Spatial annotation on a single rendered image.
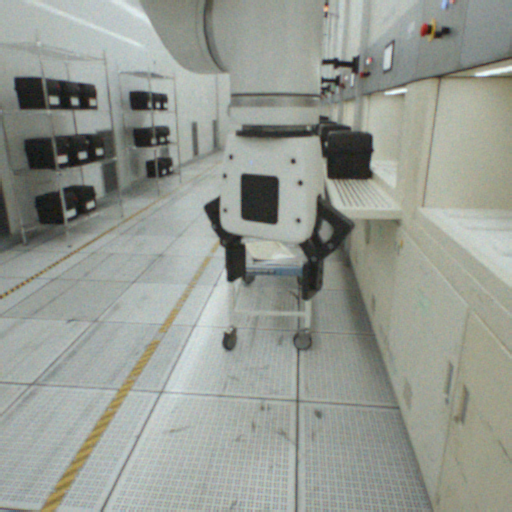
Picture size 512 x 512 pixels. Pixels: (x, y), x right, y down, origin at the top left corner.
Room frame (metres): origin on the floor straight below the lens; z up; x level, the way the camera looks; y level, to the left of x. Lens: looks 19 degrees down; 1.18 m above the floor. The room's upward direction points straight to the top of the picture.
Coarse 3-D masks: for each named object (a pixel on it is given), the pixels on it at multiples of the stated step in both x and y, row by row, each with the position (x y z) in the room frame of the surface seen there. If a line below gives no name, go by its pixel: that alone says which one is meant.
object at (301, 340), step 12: (252, 240) 2.35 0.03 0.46; (300, 252) 2.75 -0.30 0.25; (252, 264) 1.95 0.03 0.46; (276, 264) 1.95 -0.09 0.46; (288, 264) 1.94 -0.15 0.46; (300, 264) 1.94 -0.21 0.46; (252, 276) 2.79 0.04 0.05; (300, 276) 1.89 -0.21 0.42; (228, 288) 1.92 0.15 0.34; (228, 300) 1.92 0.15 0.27; (228, 312) 1.92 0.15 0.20; (240, 312) 1.92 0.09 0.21; (252, 312) 1.92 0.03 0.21; (264, 312) 1.91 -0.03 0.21; (276, 312) 1.91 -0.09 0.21; (288, 312) 1.91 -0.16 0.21; (300, 312) 1.91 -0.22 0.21; (228, 336) 1.88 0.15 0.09; (300, 336) 1.89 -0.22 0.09; (228, 348) 1.88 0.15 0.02; (300, 348) 1.89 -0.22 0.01
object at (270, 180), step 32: (224, 160) 0.42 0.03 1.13; (256, 160) 0.40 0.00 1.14; (288, 160) 0.38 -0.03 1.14; (320, 160) 0.40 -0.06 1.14; (224, 192) 0.42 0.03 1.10; (256, 192) 0.40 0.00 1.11; (288, 192) 0.38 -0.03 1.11; (320, 192) 0.39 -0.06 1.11; (224, 224) 0.42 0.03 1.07; (256, 224) 0.40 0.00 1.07; (288, 224) 0.38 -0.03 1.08; (320, 224) 0.41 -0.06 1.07
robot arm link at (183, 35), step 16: (144, 0) 0.41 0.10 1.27; (160, 0) 0.41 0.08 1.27; (176, 0) 0.42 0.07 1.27; (192, 0) 0.42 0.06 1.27; (160, 16) 0.41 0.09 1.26; (176, 16) 0.42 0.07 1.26; (192, 16) 0.42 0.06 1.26; (160, 32) 0.43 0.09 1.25; (176, 32) 0.42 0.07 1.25; (192, 32) 0.42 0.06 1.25; (176, 48) 0.43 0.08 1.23; (192, 48) 0.43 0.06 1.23; (208, 48) 0.42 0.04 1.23; (192, 64) 0.44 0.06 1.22; (208, 64) 0.43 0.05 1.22
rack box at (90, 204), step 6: (72, 186) 4.28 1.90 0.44; (78, 186) 4.28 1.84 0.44; (84, 186) 4.28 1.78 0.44; (90, 186) 4.32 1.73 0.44; (78, 192) 4.12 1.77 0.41; (84, 192) 4.17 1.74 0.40; (90, 192) 4.28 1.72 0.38; (78, 198) 4.11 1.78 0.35; (84, 198) 4.14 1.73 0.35; (90, 198) 4.27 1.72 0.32; (78, 204) 4.12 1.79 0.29; (84, 204) 4.14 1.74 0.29; (90, 204) 4.25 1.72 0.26; (78, 210) 4.12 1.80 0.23; (84, 210) 4.13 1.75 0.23; (90, 210) 4.24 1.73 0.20
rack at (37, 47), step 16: (0, 48) 3.83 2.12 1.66; (16, 48) 4.02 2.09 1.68; (32, 48) 4.03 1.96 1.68; (48, 48) 3.78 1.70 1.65; (0, 112) 3.67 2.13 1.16; (16, 112) 3.88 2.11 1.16; (48, 112) 3.63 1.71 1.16; (80, 112) 4.85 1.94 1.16; (96, 112) 4.47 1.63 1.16; (112, 112) 4.81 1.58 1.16; (112, 128) 4.80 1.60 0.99; (96, 160) 4.51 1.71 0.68; (112, 160) 4.81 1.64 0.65; (16, 192) 3.68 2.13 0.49; (64, 208) 3.64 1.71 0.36; (48, 224) 3.75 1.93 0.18; (80, 224) 3.88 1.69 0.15
